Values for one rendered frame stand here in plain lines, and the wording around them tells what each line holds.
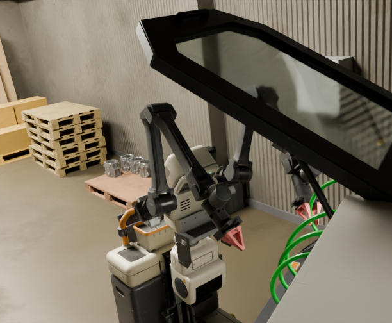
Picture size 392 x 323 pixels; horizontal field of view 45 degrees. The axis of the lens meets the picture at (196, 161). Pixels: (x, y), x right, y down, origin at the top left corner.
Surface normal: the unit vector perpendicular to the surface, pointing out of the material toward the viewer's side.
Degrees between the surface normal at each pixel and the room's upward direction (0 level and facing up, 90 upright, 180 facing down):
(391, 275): 0
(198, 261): 98
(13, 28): 90
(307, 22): 90
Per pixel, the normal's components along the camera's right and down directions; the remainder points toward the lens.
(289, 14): -0.79, 0.28
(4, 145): 0.67, 0.17
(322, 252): -0.11, -0.94
